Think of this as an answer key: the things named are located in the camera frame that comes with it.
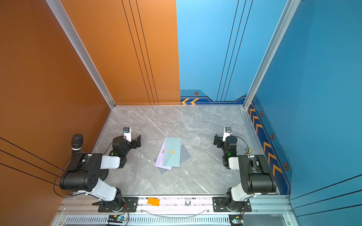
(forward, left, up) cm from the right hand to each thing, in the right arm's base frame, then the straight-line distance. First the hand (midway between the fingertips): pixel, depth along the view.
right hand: (224, 134), depth 94 cm
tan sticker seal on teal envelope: (-10, +34, -5) cm, 36 cm away
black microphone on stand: (-22, +73, +27) cm, 81 cm away
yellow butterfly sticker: (-9, +41, -6) cm, 42 cm away
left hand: (+1, +61, +1) cm, 61 cm away
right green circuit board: (-46, 0, -9) cm, 47 cm away
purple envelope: (-16, +42, -5) cm, 45 cm away
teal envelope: (-15, +36, -6) cm, 39 cm away
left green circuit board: (-46, +59, -7) cm, 75 cm away
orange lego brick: (-39, +43, -6) cm, 58 cm away
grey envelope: (-11, +26, -7) cm, 30 cm away
